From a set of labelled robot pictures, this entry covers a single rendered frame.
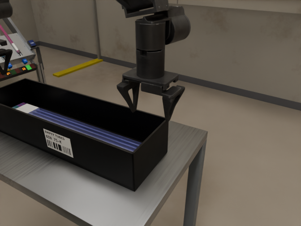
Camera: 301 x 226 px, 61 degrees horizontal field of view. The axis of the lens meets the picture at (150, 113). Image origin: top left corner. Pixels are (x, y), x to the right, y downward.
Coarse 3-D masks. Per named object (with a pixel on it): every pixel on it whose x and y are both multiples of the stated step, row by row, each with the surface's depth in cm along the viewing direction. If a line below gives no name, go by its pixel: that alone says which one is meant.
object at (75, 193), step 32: (192, 128) 83; (0, 160) 70; (32, 160) 70; (192, 160) 73; (32, 192) 60; (64, 192) 60; (96, 192) 60; (128, 192) 60; (160, 192) 60; (192, 192) 92; (96, 224) 52; (128, 224) 52; (192, 224) 99
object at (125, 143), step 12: (24, 108) 86; (36, 108) 86; (48, 120) 79; (60, 120) 79; (72, 120) 79; (84, 132) 73; (96, 132) 73; (108, 132) 73; (120, 144) 68; (132, 144) 68
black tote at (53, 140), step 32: (0, 96) 85; (32, 96) 94; (64, 96) 84; (0, 128) 80; (32, 128) 70; (64, 128) 63; (128, 128) 76; (160, 128) 64; (64, 160) 69; (96, 160) 62; (128, 160) 56; (160, 160) 69
